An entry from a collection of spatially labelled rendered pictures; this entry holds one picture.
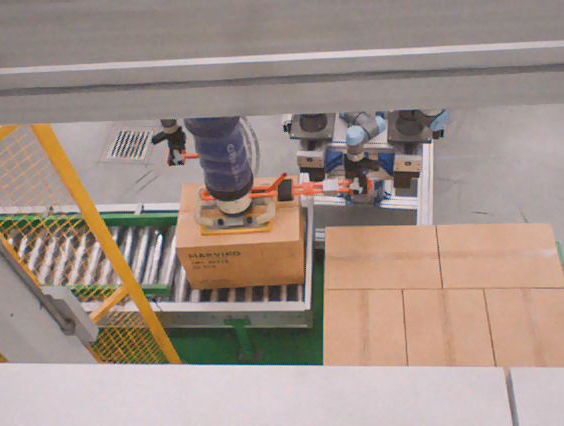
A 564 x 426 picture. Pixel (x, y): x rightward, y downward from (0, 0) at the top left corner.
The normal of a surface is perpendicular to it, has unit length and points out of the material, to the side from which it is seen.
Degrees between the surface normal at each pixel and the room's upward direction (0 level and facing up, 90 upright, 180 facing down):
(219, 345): 0
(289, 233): 0
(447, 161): 0
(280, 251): 90
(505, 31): 90
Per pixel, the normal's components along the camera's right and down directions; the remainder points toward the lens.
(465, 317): -0.11, -0.60
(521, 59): -0.05, 0.80
